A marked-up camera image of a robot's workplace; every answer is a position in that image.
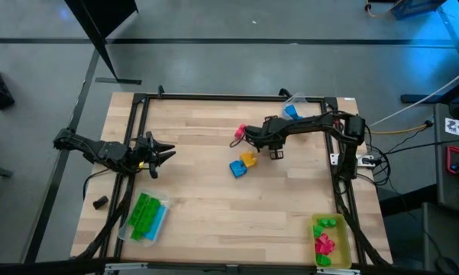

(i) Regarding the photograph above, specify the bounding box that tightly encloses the white power strip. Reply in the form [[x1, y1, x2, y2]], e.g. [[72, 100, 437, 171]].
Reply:
[[329, 152, 377, 169]]

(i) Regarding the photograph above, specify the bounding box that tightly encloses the orange cable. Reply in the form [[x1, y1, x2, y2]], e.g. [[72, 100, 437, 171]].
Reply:
[[364, 0, 391, 18]]

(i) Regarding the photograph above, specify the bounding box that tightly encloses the black metal table frame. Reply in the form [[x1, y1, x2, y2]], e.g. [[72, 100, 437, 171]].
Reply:
[[70, 84, 393, 275]]

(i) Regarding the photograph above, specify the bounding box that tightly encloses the small clear plastic container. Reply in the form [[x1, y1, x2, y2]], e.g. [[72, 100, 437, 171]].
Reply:
[[281, 92, 310, 122]]

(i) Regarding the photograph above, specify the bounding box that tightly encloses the yellow cable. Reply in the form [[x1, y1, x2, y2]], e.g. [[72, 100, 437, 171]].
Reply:
[[369, 121, 432, 135]]

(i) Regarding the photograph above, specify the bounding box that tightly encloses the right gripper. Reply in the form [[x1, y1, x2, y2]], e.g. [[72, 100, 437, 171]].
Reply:
[[245, 115, 293, 151]]

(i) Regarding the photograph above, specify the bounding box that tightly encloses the blue medium block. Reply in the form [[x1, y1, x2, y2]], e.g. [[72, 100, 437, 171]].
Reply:
[[283, 103, 303, 121], [228, 160, 249, 180]]

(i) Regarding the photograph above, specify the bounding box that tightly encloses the blue long block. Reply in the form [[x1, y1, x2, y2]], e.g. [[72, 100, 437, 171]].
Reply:
[[143, 205, 169, 241]]

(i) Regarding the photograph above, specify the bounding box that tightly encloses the white cable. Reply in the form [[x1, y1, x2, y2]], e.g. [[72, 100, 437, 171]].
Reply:
[[368, 64, 459, 127]]

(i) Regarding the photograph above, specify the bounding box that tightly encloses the black computer mouse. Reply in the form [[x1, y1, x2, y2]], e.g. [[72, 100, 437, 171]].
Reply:
[[437, 255, 459, 275]]

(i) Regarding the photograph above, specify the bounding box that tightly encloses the yellow plastic container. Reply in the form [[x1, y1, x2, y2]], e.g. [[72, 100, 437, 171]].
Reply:
[[309, 212, 353, 270]]

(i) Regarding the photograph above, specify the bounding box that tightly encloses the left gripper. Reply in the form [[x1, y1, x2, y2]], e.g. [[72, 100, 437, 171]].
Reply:
[[127, 137, 177, 173]]

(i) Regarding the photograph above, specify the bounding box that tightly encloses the large clear plastic container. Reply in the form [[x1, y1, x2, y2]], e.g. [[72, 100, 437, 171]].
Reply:
[[117, 187, 172, 248]]

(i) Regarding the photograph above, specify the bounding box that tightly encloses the red and black device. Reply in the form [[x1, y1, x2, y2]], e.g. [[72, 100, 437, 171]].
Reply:
[[444, 144, 459, 180]]

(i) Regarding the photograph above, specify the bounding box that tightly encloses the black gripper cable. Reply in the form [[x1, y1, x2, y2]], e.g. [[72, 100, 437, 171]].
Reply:
[[229, 135, 255, 150]]

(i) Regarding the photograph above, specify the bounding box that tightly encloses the printed white paper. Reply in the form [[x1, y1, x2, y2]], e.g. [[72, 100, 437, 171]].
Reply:
[[444, 117, 459, 139]]

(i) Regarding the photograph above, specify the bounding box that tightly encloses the black partition panel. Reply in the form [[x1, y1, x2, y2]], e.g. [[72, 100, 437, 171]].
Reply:
[[63, 0, 143, 86]]

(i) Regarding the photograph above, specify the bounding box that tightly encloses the yellow medium block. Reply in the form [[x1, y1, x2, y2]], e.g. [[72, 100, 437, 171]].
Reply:
[[239, 150, 258, 169]]

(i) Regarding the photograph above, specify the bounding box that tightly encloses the blue box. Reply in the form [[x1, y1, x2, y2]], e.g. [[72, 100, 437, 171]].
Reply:
[[389, 0, 448, 20]]

